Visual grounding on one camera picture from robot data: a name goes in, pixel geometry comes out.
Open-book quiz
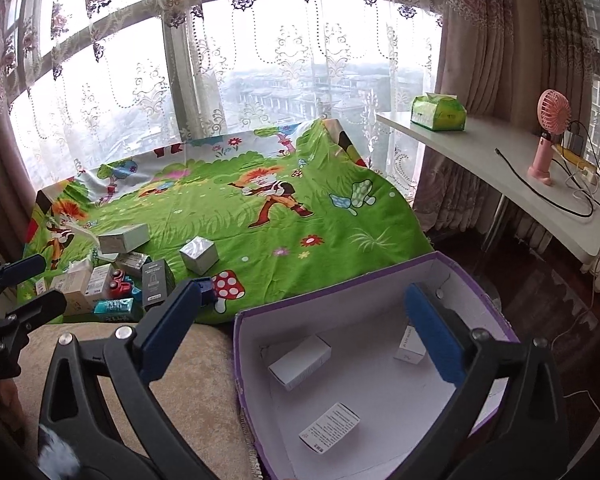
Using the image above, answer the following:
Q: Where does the dark patterned curtain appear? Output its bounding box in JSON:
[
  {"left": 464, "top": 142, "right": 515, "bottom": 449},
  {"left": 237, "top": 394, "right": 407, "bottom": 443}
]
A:
[{"left": 0, "top": 0, "right": 48, "bottom": 266}]

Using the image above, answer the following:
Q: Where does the small white box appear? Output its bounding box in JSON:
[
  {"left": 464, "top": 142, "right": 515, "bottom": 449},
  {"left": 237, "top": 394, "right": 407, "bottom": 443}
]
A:
[{"left": 393, "top": 324, "right": 428, "bottom": 365}]

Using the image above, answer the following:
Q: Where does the yellow power strip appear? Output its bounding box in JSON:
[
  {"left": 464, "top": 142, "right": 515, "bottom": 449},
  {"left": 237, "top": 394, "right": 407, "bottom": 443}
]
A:
[{"left": 552, "top": 142, "right": 600, "bottom": 184}]

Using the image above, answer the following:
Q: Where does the beige plush mat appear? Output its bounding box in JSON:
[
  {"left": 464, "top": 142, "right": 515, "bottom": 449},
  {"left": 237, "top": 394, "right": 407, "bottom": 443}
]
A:
[{"left": 10, "top": 320, "right": 261, "bottom": 480}]

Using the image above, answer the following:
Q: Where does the black carton box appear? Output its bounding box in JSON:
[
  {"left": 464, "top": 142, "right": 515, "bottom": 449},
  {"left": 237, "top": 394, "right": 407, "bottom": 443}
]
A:
[{"left": 141, "top": 259, "right": 177, "bottom": 309}]

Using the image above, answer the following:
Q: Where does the black cable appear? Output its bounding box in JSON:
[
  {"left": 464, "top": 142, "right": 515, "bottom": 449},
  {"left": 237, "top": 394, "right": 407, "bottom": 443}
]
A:
[{"left": 495, "top": 147, "right": 596, "bottom": 218}]

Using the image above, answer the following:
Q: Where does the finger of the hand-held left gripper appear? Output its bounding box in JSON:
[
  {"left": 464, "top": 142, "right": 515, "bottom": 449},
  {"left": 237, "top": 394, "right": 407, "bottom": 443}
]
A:
[
  {"left": 0, "top": 289, "right": 69, "bottom": 342},
  {"left": 0, "top": 254, "right": 48, "bottom": 292}
]

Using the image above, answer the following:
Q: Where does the purple cardboard storage box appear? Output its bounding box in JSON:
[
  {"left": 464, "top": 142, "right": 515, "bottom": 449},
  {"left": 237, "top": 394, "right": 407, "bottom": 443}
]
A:
[{"left": 232, "top": 251, "right": 521, "bottom": 480}]

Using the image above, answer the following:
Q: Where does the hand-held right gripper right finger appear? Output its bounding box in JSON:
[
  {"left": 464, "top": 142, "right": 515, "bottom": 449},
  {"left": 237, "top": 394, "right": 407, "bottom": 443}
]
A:
[{"left": 404, "top": 282, "right": 567, "bottom": 480}]

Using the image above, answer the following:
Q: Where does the green cartoon printed blanket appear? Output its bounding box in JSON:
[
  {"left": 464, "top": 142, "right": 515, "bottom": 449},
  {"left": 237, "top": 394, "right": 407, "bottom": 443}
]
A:
[{"left": 22, "top": 117, "right": 436, "bottom": 328}]

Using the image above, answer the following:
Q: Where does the white curved desk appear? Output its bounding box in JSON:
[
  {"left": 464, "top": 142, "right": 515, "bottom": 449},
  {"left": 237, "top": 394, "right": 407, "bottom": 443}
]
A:
[{"left": 376, "top": 111, "right": 600, "bottom": 263}]

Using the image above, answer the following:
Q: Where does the white box with text label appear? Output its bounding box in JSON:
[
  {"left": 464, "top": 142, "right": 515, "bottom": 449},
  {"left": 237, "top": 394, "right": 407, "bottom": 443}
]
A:
[{"left": 298, "top": 402, "right": 361, "bottom": 456}]

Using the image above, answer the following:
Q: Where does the brown patterned curtain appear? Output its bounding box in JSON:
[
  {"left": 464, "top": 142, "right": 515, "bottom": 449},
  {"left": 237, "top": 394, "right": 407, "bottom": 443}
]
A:
[{"left": 412, "top": 0, "right": 600, "bottom": 246}]

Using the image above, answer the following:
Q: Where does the white lace sheer curtain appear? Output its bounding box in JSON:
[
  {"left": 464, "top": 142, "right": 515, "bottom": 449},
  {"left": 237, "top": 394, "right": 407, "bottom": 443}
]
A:
[{"left": 10, "top": 0, "right": 446, "bottom": 196}]

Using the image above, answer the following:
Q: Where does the red toy car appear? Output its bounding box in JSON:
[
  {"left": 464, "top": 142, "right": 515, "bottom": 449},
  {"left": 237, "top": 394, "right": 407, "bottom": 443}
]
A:
[{"left": 107, "top": 269, "right": 140, "bottom": 299}]

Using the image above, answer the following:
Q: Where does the silver cube box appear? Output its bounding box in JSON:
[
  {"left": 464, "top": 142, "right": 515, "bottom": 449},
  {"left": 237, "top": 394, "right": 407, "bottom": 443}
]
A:
[{"left": 179, "top": 235, "right": 220, "bottom": 276}]

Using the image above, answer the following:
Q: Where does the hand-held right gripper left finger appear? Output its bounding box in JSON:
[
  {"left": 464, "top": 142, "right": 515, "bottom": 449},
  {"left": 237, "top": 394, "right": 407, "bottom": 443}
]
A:
[{"left": 39, "top": 280, "right": 216, "bottom": 463}]

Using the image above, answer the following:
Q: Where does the white grey carton box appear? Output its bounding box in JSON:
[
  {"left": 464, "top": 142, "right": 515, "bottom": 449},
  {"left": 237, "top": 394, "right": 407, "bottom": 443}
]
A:
[{"left": 115, "top": 251, "right": 151, "bottom": 276}]

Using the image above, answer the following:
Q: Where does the plain white carton box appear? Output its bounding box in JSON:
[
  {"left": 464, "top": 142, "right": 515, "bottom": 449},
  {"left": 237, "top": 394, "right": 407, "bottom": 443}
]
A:
[{"left": 267, "top": 334, "right": 333, "bottom": 392}]

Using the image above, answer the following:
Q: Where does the cream carton box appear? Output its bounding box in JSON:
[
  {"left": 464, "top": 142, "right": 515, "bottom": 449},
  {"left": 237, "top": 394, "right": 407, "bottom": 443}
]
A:
[{"left": 54, "top": 267, "right": 93, "bottom": 317}]

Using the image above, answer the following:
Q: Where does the grey window frame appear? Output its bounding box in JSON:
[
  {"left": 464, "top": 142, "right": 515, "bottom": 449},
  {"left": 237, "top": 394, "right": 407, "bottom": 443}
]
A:
[{"left": 30, "top": 0, "right": 446, "bottom": 143}]

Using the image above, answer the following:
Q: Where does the pink handheld fan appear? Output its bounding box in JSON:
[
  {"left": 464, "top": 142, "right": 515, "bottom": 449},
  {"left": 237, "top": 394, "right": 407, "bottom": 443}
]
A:
[{"left": 527, "top": 89, "right": 573, "bottom": 187}]

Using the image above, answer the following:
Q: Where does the long silver white box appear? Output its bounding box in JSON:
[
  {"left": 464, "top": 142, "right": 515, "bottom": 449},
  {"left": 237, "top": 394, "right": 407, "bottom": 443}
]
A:
[{"left": 97, "top": 222, "right": 151, "bottom": 256}]

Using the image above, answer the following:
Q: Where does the white upright carton box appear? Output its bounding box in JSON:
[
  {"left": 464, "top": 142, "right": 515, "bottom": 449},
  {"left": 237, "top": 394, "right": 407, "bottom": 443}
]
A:
[{"left": 85, "top": 263, "right": 115, "bottom": 306}]

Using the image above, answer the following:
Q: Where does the green tissue pack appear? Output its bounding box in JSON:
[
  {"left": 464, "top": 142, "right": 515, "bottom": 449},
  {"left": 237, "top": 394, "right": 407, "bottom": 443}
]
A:
[{"left": 410, "top": 92, "right": 468, "bottom": 132}]

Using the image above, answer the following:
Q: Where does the blue block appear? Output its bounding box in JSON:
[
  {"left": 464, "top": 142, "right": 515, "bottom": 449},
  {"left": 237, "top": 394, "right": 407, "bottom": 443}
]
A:
[{"left": 197, "top": 277, "right": 217, "bottom": 309}]

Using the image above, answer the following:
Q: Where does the teal carton box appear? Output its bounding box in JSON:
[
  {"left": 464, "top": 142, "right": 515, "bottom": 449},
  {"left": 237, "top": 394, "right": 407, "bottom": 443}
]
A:
[{"left": 92, "top": 297, "right": 144, "bottom": 322}]

